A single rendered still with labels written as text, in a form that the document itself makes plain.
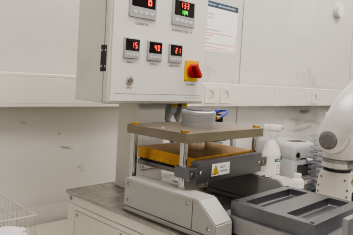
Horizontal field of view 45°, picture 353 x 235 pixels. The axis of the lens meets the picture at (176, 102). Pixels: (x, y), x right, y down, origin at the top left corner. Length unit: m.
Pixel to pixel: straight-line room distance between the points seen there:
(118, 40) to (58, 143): 0.53
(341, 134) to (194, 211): 0.52
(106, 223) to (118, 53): 0.38
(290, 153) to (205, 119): 1.04
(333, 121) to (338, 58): 1.73
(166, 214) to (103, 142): 0.70
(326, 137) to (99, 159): 0.75
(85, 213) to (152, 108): 0.30
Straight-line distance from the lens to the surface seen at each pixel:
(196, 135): 0.84
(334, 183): 1.29
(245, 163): 0.97
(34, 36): 1.35
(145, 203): 0.89
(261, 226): 0.78
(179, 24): 1.10
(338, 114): 1.18
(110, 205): 0.97
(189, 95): 1.14
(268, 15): 2.20
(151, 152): 0.94
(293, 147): 1.94
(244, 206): 0.80
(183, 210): 0.81
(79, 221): 1.08
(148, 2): 1.03
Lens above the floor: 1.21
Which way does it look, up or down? 3 degrees down
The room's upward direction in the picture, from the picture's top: 3 degrees clockwise
